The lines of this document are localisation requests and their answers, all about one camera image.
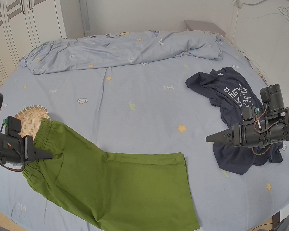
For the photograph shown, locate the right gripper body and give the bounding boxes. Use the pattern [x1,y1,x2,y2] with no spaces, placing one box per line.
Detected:
[232,122,289,149]

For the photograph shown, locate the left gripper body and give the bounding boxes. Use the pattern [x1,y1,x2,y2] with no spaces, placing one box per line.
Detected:
[0,133,35,166]

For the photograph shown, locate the green shorts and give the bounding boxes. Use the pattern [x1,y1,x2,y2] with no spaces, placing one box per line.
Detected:
[21,118,200,231]

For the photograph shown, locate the round woven basket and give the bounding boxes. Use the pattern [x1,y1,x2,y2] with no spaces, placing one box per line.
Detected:
[14,104,51,139]

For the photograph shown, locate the bed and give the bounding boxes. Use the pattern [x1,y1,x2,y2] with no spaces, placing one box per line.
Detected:
[0,0,289,231]

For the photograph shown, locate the dark blue printed T-shirt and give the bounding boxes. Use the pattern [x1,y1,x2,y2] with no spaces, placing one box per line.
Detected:
[185,66,284,175]

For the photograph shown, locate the grey bedside table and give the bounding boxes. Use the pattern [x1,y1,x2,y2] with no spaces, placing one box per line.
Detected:
[184,19,225,36]

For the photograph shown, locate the pale blue quilt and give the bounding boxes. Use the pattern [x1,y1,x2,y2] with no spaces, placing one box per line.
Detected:
[18,30,224,75]

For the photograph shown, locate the white wardrobe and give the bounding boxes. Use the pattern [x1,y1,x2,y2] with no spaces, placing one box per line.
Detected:
[0,0,67,86]

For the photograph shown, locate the white vertical pipe cover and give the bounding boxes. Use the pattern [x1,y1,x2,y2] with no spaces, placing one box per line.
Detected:
[78,0,91,36]

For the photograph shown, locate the black cable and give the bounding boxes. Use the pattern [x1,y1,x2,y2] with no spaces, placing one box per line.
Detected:
[0,160,25,172]

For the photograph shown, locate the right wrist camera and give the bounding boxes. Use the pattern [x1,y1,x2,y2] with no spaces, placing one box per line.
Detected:
[241,106,257,123]

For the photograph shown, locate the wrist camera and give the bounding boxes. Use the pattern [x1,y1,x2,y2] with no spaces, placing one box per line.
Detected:
[5,116,22,138]
[241,106,257,123]

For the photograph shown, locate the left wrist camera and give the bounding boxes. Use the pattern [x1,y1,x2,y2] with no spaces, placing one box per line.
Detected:
[5,116,22,138]

